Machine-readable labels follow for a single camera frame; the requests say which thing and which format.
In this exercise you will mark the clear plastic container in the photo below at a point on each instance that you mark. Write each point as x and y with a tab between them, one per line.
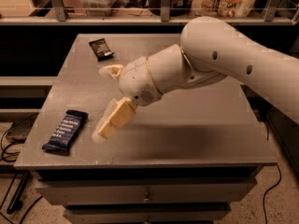
98	7

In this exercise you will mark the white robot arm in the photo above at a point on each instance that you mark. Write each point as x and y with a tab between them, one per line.
208	51

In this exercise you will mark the blue rxbar wrapper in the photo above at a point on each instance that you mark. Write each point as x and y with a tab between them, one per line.
67	131

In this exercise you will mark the black snack packet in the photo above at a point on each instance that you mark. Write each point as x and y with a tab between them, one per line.
101	49

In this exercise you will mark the grey power adapter box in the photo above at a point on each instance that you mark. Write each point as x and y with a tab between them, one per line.
19	131

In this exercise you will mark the upper drawer knob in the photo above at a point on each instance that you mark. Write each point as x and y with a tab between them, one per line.
147	198

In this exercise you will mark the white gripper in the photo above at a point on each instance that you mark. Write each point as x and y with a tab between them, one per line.
136	79

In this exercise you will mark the metal shelf rail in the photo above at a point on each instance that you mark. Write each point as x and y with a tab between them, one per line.
264	12

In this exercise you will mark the grey drawer cabinet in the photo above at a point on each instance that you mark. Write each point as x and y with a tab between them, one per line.
195	152

